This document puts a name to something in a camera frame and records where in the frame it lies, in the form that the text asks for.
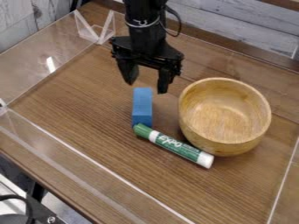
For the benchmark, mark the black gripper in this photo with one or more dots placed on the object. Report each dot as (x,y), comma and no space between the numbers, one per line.
(160,57)

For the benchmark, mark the blue rectangular block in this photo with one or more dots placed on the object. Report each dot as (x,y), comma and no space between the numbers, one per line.
(141,109)

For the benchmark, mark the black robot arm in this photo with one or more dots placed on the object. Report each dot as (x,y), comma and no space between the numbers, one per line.
(145,22)

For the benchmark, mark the brown wooden bowl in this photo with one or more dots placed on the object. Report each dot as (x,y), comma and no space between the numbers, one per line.
(224,116)

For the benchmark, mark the green Expo marker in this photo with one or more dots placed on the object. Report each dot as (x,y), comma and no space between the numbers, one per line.
(195,155)

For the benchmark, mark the clear acrylic corner bracket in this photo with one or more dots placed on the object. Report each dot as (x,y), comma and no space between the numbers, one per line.
(96,33)

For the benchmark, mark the clear acrylic front wall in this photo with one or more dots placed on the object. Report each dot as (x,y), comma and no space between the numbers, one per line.
(104,196)

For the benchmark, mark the black stand with cable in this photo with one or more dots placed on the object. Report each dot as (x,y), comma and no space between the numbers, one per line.
(21,198)

